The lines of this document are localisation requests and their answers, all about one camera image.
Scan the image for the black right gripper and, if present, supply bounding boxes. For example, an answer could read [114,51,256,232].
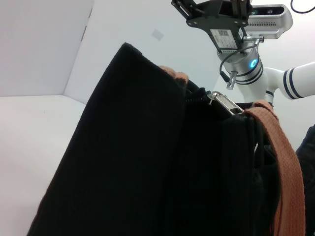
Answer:
[184,0,250,54]

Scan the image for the silver main zipper pull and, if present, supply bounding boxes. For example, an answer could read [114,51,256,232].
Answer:
[208,90,244,116]

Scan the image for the black food bag orange handles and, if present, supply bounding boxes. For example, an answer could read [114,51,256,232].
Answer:
[26,42,307,236]

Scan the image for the person in black clothes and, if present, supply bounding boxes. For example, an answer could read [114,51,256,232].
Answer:
[295,124,315,236]

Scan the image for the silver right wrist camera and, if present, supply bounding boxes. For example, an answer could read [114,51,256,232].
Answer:
[245,4,293,40]

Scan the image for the right gripper connector cable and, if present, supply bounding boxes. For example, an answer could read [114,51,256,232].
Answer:
[220,34,267,91]

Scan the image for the white wall plate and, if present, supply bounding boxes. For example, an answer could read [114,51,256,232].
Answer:
[151,29,165,40]

